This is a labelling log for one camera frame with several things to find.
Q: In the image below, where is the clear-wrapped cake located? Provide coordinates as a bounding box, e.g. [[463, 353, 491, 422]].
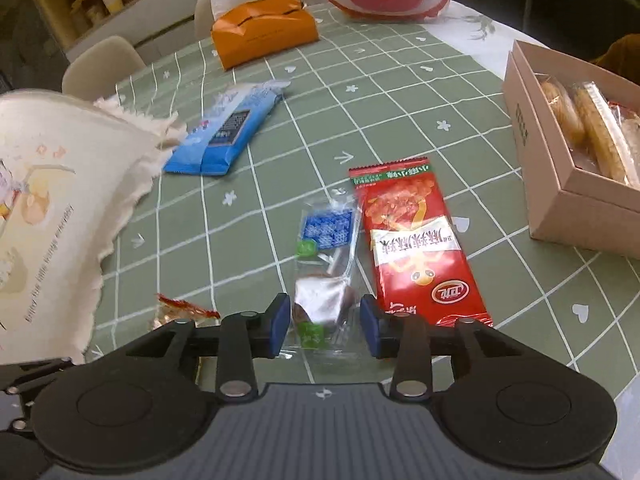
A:
[[151, 294, 221, 330]]

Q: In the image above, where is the clear chocolate cookie packet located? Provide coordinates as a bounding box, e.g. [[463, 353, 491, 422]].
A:
[[292, 188, 361, 364]]

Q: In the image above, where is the red spicy snack packet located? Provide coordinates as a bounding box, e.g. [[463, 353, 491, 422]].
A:
[[349, 157, 492, 326]]

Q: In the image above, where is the green checked tablecloth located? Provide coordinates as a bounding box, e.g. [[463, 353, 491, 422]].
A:
[[86, 4, 639, 393]]

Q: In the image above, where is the blue wafer snack packet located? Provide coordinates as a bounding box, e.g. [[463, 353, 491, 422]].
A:
[[164, 79, 291, 177]]

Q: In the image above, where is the cream printed cloth bag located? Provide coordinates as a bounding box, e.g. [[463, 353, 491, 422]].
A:
[[0, 90, 186, 364]]

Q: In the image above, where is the round bread in wrapper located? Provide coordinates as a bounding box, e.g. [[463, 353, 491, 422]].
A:
[[538, 75, 586, 148]]

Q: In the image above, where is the pink cardboard box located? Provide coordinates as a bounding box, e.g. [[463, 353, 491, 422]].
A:
[[503, 40, 639, 257]]

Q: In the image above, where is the long biscuit stick packet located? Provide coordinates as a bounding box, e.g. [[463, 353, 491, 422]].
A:
[[573, 81, 633, 188]]

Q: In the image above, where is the orange tissue box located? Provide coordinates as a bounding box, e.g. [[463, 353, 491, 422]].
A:
[[212, 0, 319, 70]]

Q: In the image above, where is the brown fluffy blanket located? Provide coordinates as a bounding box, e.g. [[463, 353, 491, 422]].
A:
[[592, 34, 640, 84]]

